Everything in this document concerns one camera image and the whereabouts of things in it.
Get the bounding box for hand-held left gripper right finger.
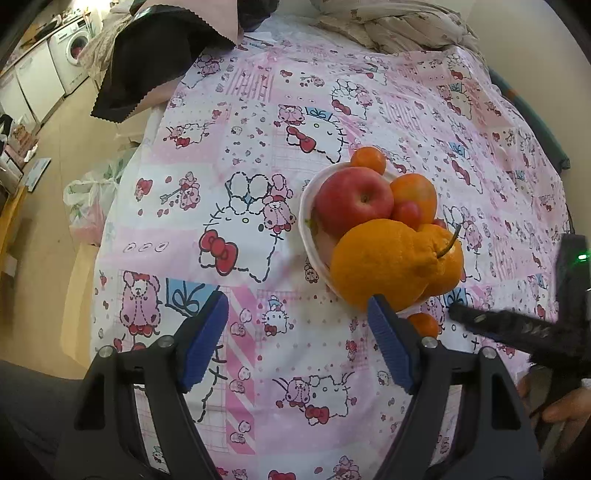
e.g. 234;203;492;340
368;294;543;480

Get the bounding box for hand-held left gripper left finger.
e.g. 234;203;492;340
58;292;230;480

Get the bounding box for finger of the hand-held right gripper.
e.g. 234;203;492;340
449;302;557;355

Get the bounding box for small mandarin orange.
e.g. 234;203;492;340
350;146;387;176
406;312;440;339

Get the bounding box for bumpy orange with stem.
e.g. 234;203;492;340
331;219;462;311

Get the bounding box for pink ceramic bowl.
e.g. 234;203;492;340
298;162;435;319

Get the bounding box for red apple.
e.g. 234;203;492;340
314;167;394;238

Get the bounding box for medium smooth orange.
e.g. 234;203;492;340
389;173;438;228

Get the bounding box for person's right hand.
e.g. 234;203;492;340
542;387;591;424

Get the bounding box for pink cartoon printed blanket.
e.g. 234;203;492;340
90;18;575;480

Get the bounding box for white plastic bag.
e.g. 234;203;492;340
63;148;136;246

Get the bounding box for dark cloth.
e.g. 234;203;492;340
0;359;95;480

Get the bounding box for wooden shelf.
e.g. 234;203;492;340
0;185;29;326

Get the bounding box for flat box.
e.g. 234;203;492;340
22;158;52;192

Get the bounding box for black cloth with pink lining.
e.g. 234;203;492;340
90;4;243;123

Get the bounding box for white cabinet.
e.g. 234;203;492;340
0;44;66;136

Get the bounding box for white washing machine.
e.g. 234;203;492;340
47;16;96;96

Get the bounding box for crumpled floral blanket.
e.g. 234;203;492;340
308;0;478;52

